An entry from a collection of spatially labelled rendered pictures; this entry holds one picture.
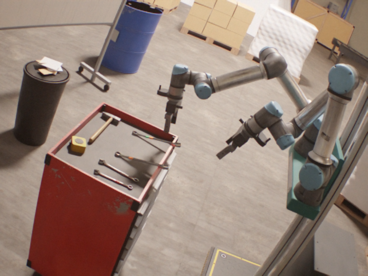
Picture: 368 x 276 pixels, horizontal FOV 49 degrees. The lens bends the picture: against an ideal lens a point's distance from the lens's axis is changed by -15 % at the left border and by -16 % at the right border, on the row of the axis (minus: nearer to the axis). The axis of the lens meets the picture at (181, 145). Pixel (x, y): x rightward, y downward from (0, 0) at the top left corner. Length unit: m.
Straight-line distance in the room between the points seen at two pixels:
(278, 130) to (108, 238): 0.88
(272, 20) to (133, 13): 4.08
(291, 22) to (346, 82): 7.40
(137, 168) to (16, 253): 1.05
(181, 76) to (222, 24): 6.71
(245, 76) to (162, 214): 1.69
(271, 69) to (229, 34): 6.82
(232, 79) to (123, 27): 3.62
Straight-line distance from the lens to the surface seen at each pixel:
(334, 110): 1.76
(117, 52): 5.77
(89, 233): 2.12
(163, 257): 3.19
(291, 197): 1.99
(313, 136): 2.42
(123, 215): 1.98
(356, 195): 5.13
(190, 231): 3.55
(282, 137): 1.86
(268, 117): 1.88
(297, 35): 9.11
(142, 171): 2.20
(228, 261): 2.90
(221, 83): 2.19
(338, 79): 1.72
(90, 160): 2.13
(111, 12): 4.97
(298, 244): 2.30
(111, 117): 2.51
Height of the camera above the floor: 2.02
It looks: 26 degrees down
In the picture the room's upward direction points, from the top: 24 degrees clockwise
